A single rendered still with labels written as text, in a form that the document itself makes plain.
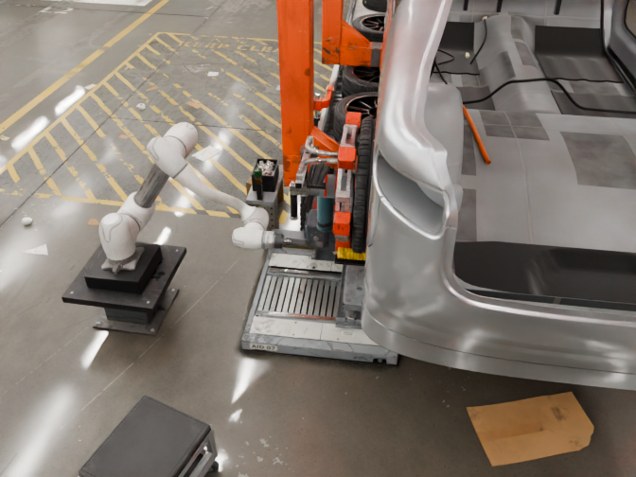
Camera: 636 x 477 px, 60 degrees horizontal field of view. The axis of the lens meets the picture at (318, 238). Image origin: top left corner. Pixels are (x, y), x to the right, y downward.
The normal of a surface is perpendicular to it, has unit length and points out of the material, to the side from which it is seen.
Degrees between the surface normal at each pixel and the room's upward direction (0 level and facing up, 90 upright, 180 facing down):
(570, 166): 2
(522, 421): 1
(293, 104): 90
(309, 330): 0
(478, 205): 22
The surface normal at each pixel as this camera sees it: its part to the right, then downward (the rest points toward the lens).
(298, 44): -0.12, 0.62
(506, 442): 0.04, -0.77
